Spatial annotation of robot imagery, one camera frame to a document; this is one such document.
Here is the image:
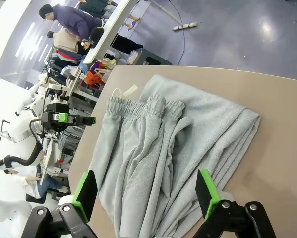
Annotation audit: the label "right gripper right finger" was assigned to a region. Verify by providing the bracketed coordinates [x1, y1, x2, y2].
[193, 168, 278, 238]

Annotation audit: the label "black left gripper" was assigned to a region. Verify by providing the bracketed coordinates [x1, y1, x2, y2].
[40, 110, 98, 132]

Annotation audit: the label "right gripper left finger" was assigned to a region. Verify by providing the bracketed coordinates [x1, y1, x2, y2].
[21, 170, 99, 238]

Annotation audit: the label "grey training pants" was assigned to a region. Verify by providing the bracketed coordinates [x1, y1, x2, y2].
[89, 74, 261, 238]

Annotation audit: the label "seated person in white shirt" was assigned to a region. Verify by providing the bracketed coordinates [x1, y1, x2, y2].
[3, 165, 70, 203]

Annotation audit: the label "orange cloth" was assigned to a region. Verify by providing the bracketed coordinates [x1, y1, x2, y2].
[85, 71, 107, 87]

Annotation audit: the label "person in beige top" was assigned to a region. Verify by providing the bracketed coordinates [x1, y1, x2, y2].
[46, 27, 80, 54]

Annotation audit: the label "person with black trousers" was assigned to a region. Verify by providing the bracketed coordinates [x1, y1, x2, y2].
[81, 26, 144, 55]

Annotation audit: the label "white table with footed leg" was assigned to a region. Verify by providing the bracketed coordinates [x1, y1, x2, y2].
[82, 0, 200, 65]

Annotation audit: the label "grey plastic stool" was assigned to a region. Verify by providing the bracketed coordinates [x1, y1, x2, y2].
[143, 48, 173, 66]

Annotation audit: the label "person in navy hoodie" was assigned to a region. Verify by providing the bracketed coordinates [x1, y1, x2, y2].
[38, 3, 103, 42]

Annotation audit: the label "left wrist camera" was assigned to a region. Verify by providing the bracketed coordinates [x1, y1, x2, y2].
[51, 112, 67, 124]

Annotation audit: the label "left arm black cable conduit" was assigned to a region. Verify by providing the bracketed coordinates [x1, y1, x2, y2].
[0, 118, 44, 175]

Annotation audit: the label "thin black floor cable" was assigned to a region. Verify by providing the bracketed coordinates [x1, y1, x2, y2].
[168, 0, 186, 66]

